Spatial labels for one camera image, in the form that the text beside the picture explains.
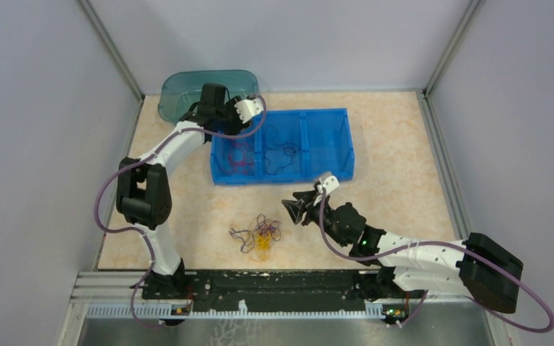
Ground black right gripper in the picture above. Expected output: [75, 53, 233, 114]
[283, 188, 348, 247]

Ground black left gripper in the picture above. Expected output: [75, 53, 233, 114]
[216, 95, 254, 139]

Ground colourful wire bundle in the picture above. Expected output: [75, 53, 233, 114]
[228, 213, 283, 262]

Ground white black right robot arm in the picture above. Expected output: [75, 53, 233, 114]
[281, 191, 524, 314]

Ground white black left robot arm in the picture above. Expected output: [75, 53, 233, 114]
[116, 83, 266, 298]

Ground blue three-compartment plastic bin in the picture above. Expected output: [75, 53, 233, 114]
[210, 108, 356, 185]

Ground teal transparent plastic tub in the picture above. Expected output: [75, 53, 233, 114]
[157, 69, 259, 123]

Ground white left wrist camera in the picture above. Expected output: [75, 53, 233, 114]
[234, 97, 265, 124]

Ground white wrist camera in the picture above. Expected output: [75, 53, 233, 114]
[234, 97, 265, 124]
[315, 172, 340, 195]

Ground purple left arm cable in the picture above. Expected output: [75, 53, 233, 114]
[94, 94, 268, 330]

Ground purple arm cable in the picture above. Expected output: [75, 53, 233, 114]
[94, 94, 268, 330]
[318, 188, 554, 334]

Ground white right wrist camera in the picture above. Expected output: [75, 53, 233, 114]
[315, 172, 340, 195]

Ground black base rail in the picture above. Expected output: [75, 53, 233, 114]
[141, 269, 422, 313]

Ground grey slotted cable duct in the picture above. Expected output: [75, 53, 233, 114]
[86, 303, 386, 320]

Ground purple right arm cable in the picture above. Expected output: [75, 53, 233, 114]
[318, 188, 554, 334]

